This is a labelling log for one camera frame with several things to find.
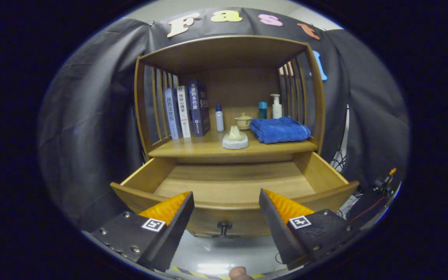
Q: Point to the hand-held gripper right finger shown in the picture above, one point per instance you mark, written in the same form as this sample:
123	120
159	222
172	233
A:
278	229

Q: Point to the white pump bottle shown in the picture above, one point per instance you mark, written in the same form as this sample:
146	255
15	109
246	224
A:
276	112

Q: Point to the beige lidded tea cup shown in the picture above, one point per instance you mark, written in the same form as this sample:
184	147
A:
244	123

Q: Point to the wooden countertop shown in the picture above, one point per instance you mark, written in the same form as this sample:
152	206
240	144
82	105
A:
200	147

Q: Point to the folded blue towel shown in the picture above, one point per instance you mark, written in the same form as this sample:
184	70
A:
280	131

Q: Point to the black equipment with orange tip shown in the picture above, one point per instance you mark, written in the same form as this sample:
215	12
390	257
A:
368	208

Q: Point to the white book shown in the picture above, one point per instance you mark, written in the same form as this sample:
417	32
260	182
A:
184	112

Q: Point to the cream object with white base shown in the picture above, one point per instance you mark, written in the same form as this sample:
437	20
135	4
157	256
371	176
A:
235	142

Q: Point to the wooden cabinet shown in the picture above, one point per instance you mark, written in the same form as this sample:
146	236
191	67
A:
231	85

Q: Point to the white bottle with blue cap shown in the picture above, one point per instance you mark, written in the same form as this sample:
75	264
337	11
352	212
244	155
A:
219	120

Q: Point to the dark blue book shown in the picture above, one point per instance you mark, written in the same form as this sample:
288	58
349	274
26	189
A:
194	109

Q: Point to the teal bottle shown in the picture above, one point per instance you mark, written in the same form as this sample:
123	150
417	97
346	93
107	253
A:
263	111

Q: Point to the light blue book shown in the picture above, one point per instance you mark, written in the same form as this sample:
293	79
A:
172	114

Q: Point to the wooden drawer with black knob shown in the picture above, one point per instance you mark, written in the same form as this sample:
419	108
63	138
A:
239	182

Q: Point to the black backdrop cloth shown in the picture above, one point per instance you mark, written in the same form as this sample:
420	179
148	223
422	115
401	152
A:
91	116

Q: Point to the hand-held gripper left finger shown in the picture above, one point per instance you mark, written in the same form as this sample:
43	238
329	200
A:
177	229

